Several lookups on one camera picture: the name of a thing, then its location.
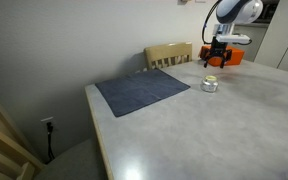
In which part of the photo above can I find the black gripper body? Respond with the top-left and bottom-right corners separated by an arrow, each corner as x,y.
206,38 -> 232,61

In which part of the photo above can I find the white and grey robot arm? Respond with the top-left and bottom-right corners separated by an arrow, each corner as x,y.
202,0 -> 263,68

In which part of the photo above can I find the silver jar with yellow candle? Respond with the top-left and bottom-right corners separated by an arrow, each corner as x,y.
200,75 -> 219,93

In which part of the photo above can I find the orange cardboard box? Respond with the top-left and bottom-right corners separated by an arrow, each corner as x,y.
199,45 -> 244,66

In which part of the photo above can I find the dark blue cloth mat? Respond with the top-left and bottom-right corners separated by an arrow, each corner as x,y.
95,69 -> 190,117

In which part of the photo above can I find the light wooden chair near left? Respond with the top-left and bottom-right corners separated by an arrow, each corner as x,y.
0,104 -> 45,180

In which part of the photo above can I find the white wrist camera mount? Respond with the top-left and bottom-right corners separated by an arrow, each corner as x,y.
212,24 -> 250,44

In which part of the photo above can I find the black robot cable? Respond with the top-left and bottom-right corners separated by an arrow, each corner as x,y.
201,0 -> 224,46

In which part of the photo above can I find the black power plug and cable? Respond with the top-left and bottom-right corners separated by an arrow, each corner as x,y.
46,121 -> 56,162

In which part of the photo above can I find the white wall power outlet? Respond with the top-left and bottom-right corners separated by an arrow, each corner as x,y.
40,117 -> 56,130

